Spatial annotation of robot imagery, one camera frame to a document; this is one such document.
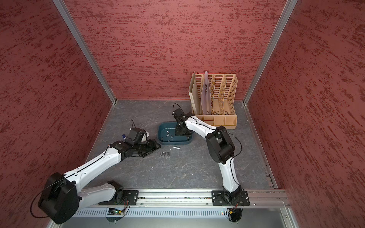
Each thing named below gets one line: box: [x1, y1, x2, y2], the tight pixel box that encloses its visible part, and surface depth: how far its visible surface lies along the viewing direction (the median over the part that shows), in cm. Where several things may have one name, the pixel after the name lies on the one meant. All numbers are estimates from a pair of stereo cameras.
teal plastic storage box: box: [157, 121, 194, 145], surface depth 99 cm
